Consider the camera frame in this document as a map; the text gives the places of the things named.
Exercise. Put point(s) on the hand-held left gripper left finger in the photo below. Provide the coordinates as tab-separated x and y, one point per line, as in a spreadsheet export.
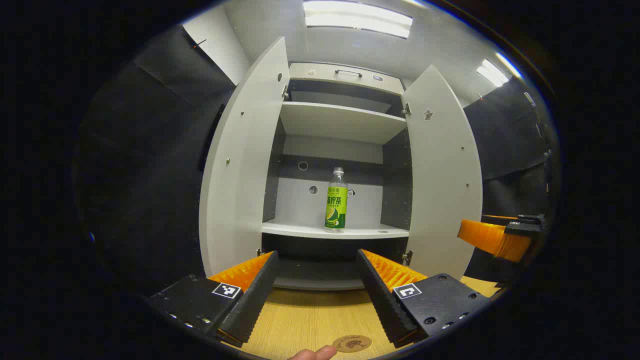
255	300

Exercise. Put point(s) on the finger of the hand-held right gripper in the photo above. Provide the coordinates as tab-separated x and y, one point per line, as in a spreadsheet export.
500	217
492	240

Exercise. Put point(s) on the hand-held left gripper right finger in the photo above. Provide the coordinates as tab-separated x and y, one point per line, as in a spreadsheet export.
382	300

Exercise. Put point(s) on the round brown coaster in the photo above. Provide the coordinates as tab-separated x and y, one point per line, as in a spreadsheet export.
352	343

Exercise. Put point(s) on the grey cabinet door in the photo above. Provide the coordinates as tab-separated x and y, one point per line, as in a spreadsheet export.
440	185
240	165

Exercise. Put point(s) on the green label clear bottle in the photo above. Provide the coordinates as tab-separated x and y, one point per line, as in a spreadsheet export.
336	205

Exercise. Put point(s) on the white cabinet shelf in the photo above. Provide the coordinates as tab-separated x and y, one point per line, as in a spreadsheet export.
340	122
300	230

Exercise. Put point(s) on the small ceiling light panel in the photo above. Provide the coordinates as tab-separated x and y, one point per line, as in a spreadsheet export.
492	72

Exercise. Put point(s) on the black backdrop cloth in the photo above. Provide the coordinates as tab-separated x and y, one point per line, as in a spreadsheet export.
150	150

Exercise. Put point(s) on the large ceiling light panel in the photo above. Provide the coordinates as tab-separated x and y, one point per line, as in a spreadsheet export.
357	17

